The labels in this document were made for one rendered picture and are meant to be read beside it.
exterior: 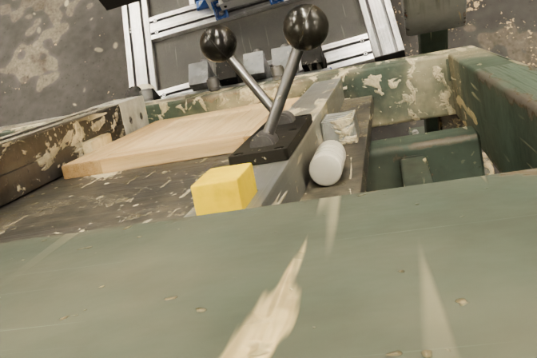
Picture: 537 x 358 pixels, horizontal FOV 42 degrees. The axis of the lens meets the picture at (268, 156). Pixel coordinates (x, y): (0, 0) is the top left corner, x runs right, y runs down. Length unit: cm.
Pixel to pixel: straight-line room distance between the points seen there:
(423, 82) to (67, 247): 113
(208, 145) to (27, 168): 23
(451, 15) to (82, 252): 130
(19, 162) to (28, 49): 192
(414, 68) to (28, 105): 173
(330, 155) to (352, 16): 158
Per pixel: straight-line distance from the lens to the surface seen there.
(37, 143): 96
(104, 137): 112
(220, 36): 70
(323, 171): 61
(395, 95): 128
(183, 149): 91
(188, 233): 16
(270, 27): 221
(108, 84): 257
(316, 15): 57
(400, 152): 95
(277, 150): 55
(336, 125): 81
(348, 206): 15
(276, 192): 48
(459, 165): 95
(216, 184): 42
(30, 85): 273
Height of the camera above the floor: 201
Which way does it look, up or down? 64 degrees down
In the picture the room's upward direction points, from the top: 32 degrees counter-clockwise
